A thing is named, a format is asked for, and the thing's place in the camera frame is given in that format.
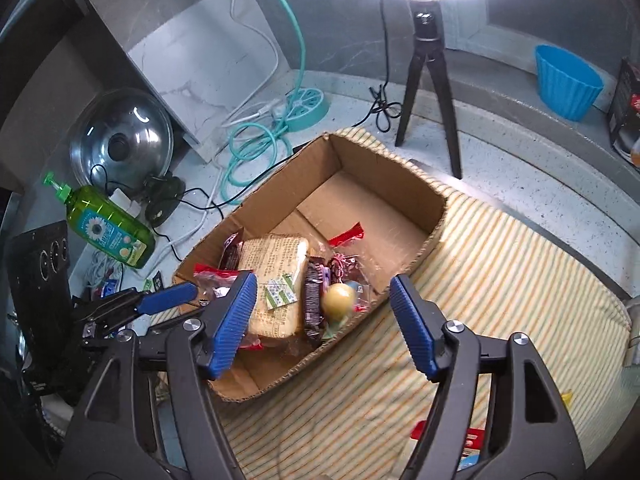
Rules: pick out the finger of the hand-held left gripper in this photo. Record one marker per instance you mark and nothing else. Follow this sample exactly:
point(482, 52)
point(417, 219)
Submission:
point(172, 324)
point(170, 297)

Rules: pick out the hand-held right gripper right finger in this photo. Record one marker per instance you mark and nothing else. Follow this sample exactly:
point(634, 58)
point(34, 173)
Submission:
point(415, 330)

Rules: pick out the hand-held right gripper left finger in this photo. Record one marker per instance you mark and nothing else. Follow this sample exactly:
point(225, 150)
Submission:
point(227, 330)

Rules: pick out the packaged sliced bread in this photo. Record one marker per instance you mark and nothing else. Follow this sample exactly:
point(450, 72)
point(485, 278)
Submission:
point(272, 270)

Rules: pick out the round yellow ball snack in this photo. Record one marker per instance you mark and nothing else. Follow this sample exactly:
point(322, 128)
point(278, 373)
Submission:
point(337, 301)

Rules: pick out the dark purple snack packet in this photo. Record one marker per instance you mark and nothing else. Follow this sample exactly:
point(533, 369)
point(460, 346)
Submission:
point(315, 300)

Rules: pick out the clear packet red candy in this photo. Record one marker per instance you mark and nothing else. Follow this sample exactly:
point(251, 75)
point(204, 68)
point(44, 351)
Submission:
point(341, 267)

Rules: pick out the red candy wrapper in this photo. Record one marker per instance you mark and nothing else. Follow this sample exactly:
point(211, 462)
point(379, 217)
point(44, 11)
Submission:
point(348, 234)

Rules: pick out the brown cardboard box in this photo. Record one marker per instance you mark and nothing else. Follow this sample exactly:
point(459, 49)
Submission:
point(360, 210)

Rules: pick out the green dish soap bottle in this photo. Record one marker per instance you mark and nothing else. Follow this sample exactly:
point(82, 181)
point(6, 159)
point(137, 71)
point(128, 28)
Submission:
point(107, 225)

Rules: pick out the yellow striped cloth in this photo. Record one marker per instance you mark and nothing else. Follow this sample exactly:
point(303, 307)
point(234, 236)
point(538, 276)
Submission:
point(500, 280)

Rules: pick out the long red snack wrapper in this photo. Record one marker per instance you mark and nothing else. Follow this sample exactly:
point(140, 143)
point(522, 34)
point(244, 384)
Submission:
point(467, 442)

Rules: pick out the steel pot lid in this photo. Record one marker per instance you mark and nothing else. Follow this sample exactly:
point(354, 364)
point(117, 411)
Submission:
point(120, 140)

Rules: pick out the black tripod stand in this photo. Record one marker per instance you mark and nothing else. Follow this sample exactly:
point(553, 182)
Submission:
point(425, 60)

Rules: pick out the blue ribbed pot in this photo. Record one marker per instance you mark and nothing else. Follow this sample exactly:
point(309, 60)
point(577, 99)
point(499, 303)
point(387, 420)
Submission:
point(567, 87)

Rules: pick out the black tea cup box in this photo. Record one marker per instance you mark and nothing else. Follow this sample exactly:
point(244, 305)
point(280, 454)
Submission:
point(625, 110)

